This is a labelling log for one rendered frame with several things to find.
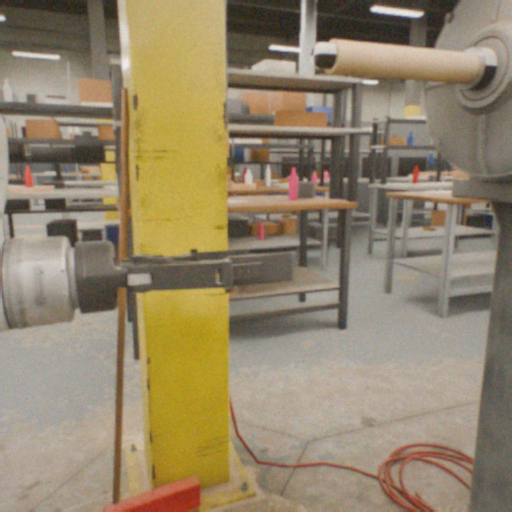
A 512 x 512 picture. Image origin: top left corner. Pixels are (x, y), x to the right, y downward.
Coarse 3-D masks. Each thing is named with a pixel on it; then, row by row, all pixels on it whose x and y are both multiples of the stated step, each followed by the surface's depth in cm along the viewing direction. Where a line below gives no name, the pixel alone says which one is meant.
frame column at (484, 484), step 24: (504, 216) 67; (504, 240) 68; (504, 264) 69; (504, 288) 69; (504, 312) 69; (504, 336) 70; (504, 360) 70; (504, 384) 70; (480, 408) 75; (504, 408) 71; (480, 432) 76; (504, 432) 71; (480, 456) 76; (504, 456) 71; (480, 480) 76; (504, 480) 72; (480, 504) 77; (504, 504) 72
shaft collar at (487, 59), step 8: (472, 48) 49; (480, 48) 49; (488, 48) 49; (480, 56) 48; (488, 56) 48; (496, 56) 49; (480, 64) 48; (488, 64) 48; (496, 64) 48; (480, 72) 48; (488, 72) 48; (472, 80) 49; (480, 80) 49; (488, 80) 49; (464, 88) 51; (472, 88) 50; (480, 88) 50
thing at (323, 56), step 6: (318, 48) 43; (324, 48) 42; (330, 48) 43; (312, 54) 44; (318, 54) 43; (324, 54) 42; (330, 54) 43; (336, 54) 43; (312, 60) 44; (318, 60) 43; (324, 60) 43; (330, 60) 43; (318, 66) 43; (324, 66) 43; (330, 66) 44
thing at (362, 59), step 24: (336, 48) 43; (360, 48) 43; (384, 48) 44; (408, 48) 46; (336, 72) 44; (360, 72) 45; (384, 72) 45; (408, 72) 46; (432, 72) 47; (456, 72) 48
